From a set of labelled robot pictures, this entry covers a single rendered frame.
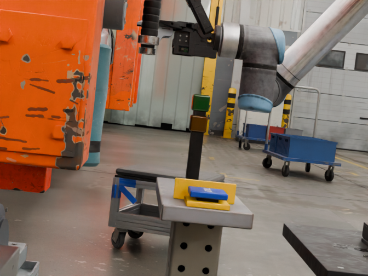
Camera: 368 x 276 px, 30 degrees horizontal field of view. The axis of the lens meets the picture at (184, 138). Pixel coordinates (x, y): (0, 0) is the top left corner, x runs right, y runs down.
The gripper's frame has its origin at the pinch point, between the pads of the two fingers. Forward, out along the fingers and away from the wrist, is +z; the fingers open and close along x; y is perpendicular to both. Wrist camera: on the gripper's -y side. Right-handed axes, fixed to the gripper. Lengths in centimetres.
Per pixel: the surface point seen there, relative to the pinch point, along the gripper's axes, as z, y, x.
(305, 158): -173, 63, 502
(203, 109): -16.7, 20.3, -14.9
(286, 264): -71, 83, 107
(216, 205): -17, 37, -54
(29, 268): 23, 68, 7
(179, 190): -11, 36, -45
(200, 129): -16.4, 25.2, -14.9
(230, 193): -21, 36, -45
